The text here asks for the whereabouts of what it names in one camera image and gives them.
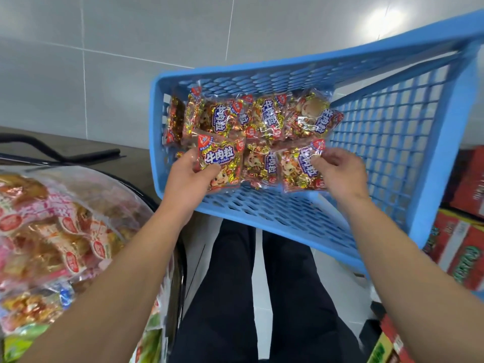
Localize person's left hand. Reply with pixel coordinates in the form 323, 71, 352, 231
157, 147, 224, 224

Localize person's right hand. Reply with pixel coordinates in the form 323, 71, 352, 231
310, 147, 372, 209

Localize handful of red snack packets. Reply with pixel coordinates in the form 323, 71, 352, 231
276, 140, 328, 194
195, 132, 247, 190

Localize clear acrylic snack shelves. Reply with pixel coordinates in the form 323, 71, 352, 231
0, 164, 186, 363

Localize blue plastic shopping basket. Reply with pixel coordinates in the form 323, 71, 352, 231
149, 11, 484, 299

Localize person's right forearm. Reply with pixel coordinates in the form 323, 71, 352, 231
344, 196, 484, 363

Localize person's black clothing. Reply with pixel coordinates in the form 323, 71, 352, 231
170, 219, 364, 363

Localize red green printed carton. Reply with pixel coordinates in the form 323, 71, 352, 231
422, 208, 484, 292

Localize black pole rod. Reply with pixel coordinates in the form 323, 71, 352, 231
0, 132, 122, 165

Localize pile of pink-label meat packets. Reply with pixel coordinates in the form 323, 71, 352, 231
0, 171, 163, 333

